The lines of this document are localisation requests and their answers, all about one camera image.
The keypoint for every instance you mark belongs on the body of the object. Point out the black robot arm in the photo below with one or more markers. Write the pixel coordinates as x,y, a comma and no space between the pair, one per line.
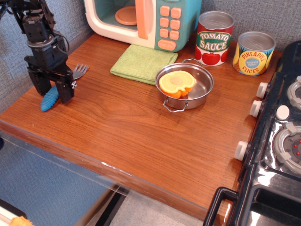
35,20

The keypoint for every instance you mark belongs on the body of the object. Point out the pineapple slices can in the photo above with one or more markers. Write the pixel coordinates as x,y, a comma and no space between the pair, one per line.
253,53

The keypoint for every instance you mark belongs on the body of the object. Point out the blue handled metal fork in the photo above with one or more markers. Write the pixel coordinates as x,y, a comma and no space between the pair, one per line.
52,95

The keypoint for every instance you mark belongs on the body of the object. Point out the green folded cloth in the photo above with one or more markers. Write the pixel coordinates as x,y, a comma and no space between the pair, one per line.
142,64

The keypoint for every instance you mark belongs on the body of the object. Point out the orange object bottom left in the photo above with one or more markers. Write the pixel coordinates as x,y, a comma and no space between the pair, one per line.
20,221

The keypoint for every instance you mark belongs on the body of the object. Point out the small steel pan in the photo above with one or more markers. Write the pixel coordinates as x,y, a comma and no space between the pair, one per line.
204,85

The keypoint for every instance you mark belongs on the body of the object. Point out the black toy stove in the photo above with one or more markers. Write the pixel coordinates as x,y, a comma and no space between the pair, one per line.
269,190

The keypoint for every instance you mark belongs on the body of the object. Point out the teal toy microwave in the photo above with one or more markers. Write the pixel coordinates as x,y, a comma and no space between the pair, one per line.
165,25

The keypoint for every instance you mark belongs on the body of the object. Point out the tomato sauce can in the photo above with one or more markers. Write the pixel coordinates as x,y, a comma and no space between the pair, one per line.
213,37

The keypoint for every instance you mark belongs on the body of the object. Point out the orange toy pepper half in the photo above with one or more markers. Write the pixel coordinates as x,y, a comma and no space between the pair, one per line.
177,84

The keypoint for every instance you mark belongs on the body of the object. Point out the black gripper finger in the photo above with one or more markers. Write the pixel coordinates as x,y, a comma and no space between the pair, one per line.
41,83
65,91

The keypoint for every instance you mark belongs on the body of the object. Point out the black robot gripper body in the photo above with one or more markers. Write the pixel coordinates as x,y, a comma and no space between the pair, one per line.
49,56

